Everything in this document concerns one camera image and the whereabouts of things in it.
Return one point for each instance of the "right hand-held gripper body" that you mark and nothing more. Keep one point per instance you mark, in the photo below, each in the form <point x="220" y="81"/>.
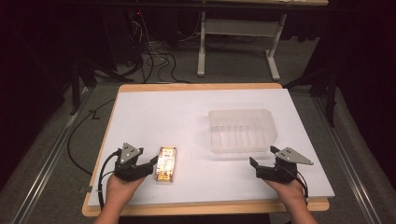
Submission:
<point x="278" y="172"/>

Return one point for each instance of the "person's right hand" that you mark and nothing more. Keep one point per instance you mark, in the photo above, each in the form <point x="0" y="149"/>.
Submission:
<point x="289" y="191"/>

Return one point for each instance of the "yellow red snack box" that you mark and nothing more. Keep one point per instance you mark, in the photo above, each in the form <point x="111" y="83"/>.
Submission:
<point x="166" y="164"/>

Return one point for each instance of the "white foam board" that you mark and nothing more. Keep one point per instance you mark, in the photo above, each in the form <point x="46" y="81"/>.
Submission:
<point x="186" y="124"/>

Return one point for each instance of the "clear plastic container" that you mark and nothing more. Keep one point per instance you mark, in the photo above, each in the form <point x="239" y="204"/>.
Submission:
<point x="241" y="132"/>

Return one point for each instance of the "metal floor rail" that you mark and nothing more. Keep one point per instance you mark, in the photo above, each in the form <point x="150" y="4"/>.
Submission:
<point x="345" y="161"/>
<point x="46" y="165"/>

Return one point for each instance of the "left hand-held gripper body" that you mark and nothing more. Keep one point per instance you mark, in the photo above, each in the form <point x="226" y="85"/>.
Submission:
<point x="129" y="169"/>

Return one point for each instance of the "person's left hand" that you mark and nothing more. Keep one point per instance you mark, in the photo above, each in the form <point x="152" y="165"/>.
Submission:
<point x="120" y="189"/>

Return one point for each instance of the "black metal stand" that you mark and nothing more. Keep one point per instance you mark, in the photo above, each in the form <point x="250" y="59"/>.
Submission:
<point x="328" y="90"/>
<point x="79" y="81"/>

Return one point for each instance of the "white metal desk frame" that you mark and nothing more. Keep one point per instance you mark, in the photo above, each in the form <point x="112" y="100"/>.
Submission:
<point x="239" y="29"/>

